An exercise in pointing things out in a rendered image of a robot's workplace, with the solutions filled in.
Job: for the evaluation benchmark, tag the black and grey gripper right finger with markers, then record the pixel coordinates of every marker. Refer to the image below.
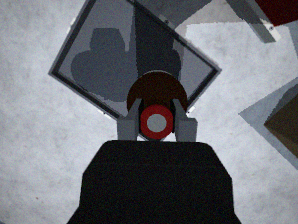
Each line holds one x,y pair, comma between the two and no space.
185,128

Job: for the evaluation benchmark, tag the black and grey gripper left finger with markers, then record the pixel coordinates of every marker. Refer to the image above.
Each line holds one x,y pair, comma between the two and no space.
129,126

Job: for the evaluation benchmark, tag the red crate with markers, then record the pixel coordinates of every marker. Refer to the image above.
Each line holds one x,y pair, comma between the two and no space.
279,12

